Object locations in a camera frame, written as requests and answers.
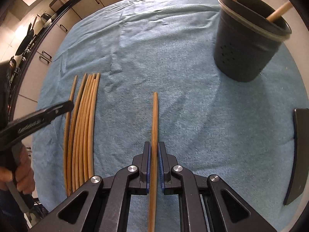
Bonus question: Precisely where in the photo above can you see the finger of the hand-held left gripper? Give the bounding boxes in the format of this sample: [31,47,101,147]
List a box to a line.
[45,100,74,124]

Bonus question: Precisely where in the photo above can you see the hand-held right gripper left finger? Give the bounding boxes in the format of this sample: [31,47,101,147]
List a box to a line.
[29,141,151,232]

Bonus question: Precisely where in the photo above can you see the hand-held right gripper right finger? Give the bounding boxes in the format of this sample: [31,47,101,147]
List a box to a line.
[158,141,278,232]

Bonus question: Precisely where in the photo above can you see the bunch of wooden chopsticks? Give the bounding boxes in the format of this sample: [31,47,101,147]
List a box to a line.
[63,72,100,197]

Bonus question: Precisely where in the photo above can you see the dark grey chopstick holder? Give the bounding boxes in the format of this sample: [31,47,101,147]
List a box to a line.
[214,0,292,83]

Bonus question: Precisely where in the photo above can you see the person's left hand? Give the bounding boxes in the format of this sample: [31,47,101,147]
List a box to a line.
[0,148,36,194]

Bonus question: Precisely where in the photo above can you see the black wok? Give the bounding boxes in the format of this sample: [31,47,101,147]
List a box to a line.
[15,17,40,56]

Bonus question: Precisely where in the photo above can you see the person's dark trousers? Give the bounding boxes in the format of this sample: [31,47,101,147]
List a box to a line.
[0,188,32,232]

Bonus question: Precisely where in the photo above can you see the white bowl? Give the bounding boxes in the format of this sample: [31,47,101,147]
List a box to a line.
[40,12,53,27]

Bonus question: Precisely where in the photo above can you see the blue towel cloth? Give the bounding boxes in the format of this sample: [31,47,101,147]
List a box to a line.
[31,0,303,232]

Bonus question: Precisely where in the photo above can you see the black flat rectangular object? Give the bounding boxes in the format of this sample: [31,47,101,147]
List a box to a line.
[283,108,309,206]

